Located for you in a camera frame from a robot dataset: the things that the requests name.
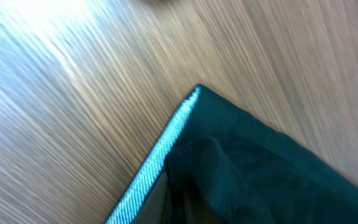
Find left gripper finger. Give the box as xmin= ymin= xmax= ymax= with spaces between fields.
xmin=131 ymin=173 xmax=172 ymax=224

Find black shorts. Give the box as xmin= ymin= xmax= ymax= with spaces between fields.
xmin=107 ymin=84 xmax=358 ymax=223

